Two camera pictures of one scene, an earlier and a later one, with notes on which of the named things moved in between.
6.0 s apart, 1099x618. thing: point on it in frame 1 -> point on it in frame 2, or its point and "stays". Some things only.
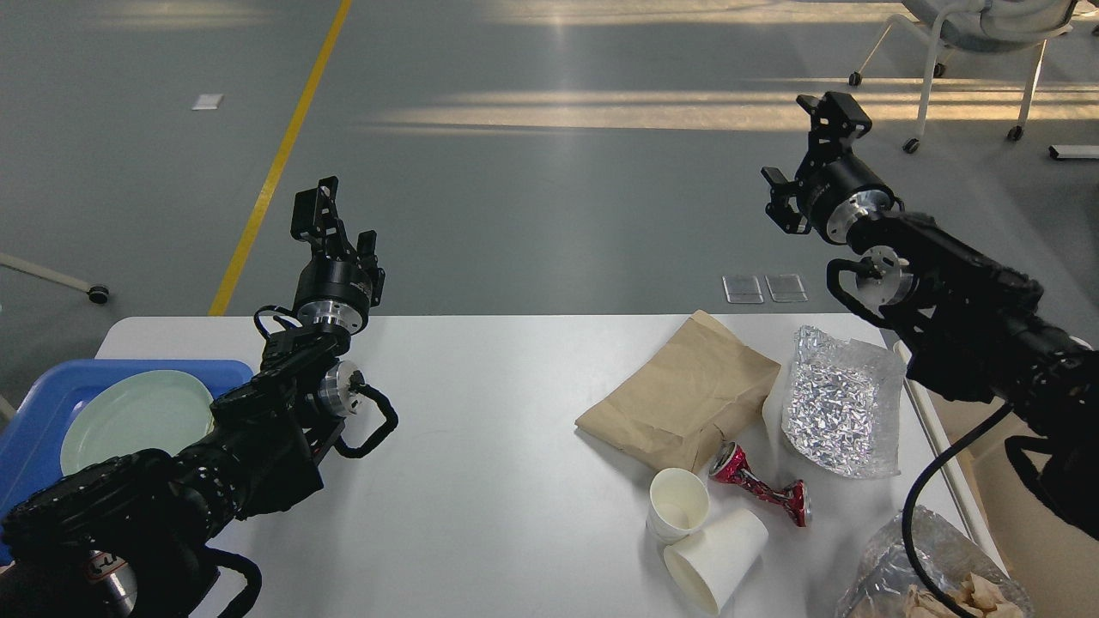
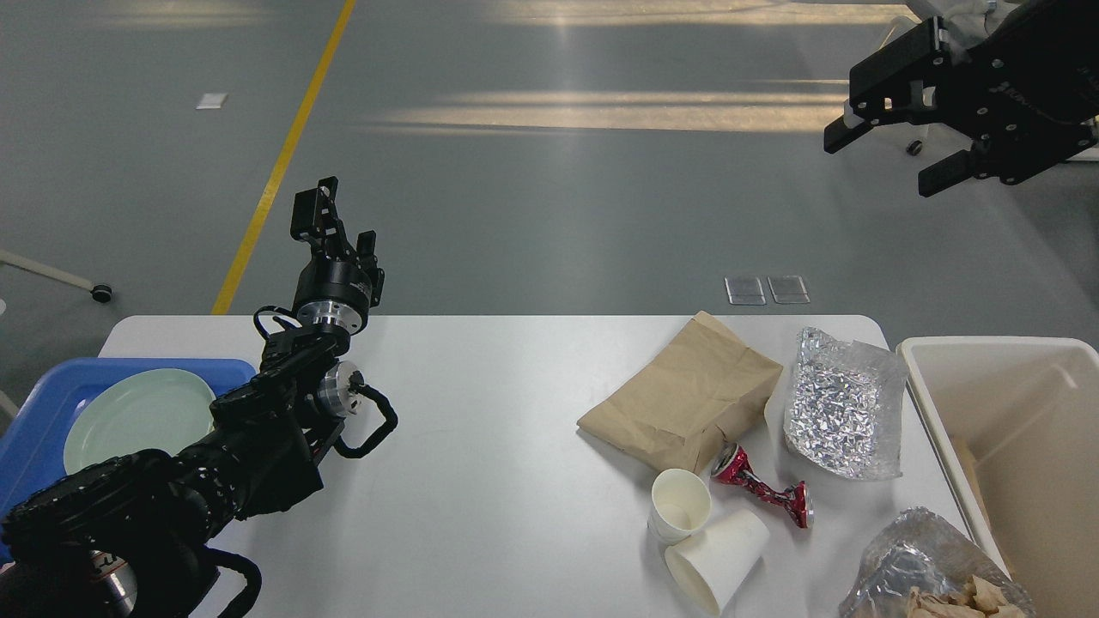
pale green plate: x=163 y=409 stays
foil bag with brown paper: x=889 y=586 stays
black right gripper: x=838 y=191 -> x=1028 y=92
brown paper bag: x=704 y=385 stays
